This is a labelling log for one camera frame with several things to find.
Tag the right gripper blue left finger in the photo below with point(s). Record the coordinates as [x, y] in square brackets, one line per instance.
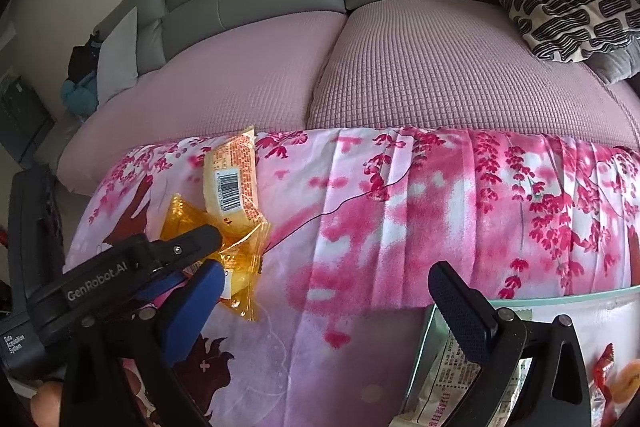
[187, 309]

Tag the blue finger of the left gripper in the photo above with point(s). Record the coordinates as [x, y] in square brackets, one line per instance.
[160, 287]

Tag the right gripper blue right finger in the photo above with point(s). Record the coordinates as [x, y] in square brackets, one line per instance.
[466, 311]

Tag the white green snack packet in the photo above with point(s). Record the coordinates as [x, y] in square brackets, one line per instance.
[439, 379]

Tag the orange transparent snack packet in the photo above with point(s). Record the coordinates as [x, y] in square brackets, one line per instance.
[245, 235]

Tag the yellow cake snack packet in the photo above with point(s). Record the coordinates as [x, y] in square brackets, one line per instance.
[230, 183]

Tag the red snack packet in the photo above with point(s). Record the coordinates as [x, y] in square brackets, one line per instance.
[602, 405]

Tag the round yellow bun packet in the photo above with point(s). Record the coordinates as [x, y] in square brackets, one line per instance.
[626, 383]

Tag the left hand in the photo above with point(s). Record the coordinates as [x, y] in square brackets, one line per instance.
[45, 405]

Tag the white tray teal rim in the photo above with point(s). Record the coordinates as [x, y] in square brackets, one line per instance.
[599, 319]

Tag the pink cartoon blanket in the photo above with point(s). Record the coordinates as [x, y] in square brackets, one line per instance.
[358, 216]

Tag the blue clothing pile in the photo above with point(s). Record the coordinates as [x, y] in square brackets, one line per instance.
[80, 98]

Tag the dark cabinet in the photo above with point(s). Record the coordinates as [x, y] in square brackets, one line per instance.
[25, 121]

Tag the light grey cushion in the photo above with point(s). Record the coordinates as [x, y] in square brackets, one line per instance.
[117, 67]

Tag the black bag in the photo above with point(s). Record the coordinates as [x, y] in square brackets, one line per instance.
[84, 59]

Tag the pink sofa seat cover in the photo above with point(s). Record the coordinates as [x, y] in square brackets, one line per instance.
[421, 63]

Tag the grey pillow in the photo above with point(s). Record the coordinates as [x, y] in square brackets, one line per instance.
[616, 66]

